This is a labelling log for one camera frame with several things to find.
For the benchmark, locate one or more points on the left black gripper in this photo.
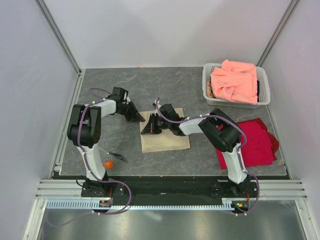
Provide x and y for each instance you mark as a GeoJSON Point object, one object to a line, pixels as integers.
{"type": "Point", "coordinates": [135, 116]}

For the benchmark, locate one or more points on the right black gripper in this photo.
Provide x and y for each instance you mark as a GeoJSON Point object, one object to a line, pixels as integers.
{"type": "Point", "coordinates": [150, 128]}

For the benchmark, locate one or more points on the beige cloth napkin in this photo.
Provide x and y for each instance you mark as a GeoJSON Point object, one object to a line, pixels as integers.
{"type": "Point", "coordinates": [165, 141]}

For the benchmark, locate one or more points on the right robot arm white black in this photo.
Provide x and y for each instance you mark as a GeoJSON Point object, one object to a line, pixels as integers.
{"type": "Point", "coordinates": [222, 132]}

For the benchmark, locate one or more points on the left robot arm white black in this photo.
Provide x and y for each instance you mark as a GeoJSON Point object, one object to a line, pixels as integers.
{"type": "Point", "coordinates": [85, 127]}

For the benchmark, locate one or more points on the red cloth napkin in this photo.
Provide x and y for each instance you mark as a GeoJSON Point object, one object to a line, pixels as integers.
{"type": "Point", "coordinates": [261, 146]}

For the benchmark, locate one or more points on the orange plastic spoon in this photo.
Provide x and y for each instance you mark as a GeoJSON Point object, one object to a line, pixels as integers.
{"type": "Point", "coordinates": [109, 164]}

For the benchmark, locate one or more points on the patterned cloth in basket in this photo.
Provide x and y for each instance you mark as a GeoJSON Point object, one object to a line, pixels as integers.
{"type": "Point", "coordinates": [209, 90]}

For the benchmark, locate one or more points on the salmon pink cloth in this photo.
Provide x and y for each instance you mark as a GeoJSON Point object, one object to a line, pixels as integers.
{"type": "Point", "coordinates": [235, 81]}

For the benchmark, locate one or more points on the dark cloth in basket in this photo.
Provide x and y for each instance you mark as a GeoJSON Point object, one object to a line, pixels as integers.
{"type": "Point", "coordinates": [258, 90]}

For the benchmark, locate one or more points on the white plastic basket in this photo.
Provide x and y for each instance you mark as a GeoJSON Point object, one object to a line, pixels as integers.
{"type": "Point", "coordinates": [265, 94]}

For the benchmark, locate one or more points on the black knife clear handle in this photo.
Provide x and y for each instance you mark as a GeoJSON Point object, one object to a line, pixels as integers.
{"type": "Point", "coordinates": [115, 155]}

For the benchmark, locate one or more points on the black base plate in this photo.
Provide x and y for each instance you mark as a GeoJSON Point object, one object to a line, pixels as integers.
{"type": "Point", "coordinates": [175, 190]}

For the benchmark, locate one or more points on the white slotted cable duct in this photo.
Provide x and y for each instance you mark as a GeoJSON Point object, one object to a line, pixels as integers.
{"type": "Point", "coordinates": [87, 204]}

